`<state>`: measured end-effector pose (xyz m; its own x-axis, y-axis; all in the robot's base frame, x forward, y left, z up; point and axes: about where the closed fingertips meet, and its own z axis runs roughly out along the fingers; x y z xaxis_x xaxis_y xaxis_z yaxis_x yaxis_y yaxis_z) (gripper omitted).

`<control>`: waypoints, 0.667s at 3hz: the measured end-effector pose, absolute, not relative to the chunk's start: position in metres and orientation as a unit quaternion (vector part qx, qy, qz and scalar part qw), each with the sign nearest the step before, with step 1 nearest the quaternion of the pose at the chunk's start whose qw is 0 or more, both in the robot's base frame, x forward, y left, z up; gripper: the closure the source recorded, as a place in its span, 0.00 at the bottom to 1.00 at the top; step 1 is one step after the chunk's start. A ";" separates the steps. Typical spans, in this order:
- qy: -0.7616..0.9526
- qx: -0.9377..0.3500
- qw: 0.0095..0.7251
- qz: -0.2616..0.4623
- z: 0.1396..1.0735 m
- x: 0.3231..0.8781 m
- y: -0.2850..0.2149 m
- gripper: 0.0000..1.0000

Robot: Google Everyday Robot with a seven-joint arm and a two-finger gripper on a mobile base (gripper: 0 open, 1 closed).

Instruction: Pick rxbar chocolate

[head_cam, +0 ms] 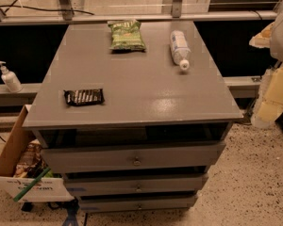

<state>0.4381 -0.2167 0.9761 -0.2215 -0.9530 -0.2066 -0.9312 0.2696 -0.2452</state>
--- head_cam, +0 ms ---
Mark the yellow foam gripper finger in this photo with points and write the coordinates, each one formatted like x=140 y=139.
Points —
x=262 y=39
x=269 y=104

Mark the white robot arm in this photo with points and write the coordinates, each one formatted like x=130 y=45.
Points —
x=269 y=104

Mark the black rxbar chocolate wrapper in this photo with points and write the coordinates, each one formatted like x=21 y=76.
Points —
x=82 y=97

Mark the clear plastic water bottle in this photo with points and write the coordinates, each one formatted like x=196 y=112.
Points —
x=180 y=50

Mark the green snack bag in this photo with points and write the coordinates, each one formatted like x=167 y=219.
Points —
x=126 y=35

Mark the grey drawer cabinet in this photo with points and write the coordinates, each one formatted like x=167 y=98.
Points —
x=150 y=144

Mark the green stick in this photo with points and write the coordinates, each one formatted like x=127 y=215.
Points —
x=28 y=187

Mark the snack packs in box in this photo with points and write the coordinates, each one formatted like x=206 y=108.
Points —
x=30 y=164

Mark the white pump soap bottle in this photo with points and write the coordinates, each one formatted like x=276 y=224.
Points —
x=9 y=78

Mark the cardboard box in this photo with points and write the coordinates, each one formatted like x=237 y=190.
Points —
x=48 y=189

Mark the metal frame rail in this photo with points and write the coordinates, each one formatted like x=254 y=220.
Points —
x=248 y=15

